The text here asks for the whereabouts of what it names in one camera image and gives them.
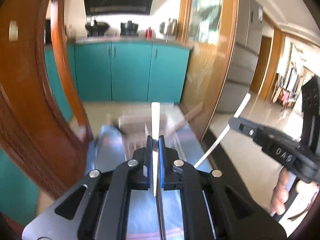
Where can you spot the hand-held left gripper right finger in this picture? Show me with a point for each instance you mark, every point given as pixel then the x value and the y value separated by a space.
pixel 162 155

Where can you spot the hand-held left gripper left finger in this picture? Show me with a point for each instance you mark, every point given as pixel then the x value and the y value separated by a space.
pixel 149 155

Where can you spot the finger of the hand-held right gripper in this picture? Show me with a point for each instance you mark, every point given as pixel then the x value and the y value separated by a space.
pixel 243 127

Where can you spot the white chopstick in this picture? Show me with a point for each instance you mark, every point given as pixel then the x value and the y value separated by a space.
pixel 222 136
pixel 155 120

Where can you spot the white plastic utensil basket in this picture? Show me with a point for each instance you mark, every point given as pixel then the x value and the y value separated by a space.
pixel 135 122

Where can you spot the brown chopstick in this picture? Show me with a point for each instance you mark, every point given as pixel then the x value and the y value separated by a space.
pixel 190 116

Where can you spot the person's right hand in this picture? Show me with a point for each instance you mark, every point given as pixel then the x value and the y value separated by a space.
pixel 279 195

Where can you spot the blue plaid cloth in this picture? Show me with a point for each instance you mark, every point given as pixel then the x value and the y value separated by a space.
pixel 110 150

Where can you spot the clothes drying rack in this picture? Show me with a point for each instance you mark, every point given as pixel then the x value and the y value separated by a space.
pixel 287 90

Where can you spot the grey refrigerator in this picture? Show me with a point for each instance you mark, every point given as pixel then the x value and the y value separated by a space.
pixel 240 67

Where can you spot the brown wooden door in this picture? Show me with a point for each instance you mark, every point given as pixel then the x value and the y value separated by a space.
pixel 262 65

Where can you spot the wood framed glass sliding door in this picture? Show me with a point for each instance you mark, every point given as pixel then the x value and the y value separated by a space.
pixel 205 55

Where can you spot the teal base cabinets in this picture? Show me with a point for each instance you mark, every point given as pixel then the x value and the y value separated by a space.
pixel 130 72

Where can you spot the red cup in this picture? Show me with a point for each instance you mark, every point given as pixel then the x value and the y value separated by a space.
pixel 149 33

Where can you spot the stainless steel pot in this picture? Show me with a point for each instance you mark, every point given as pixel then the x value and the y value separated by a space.
pixel 169 27

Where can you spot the black cooking pot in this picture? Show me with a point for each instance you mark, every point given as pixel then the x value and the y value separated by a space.
pixel 129 28

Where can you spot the black wok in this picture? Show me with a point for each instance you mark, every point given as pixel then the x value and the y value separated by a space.
pixel 97 28

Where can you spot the carved wooden chair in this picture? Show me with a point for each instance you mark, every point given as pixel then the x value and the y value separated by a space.
pixel 25 92

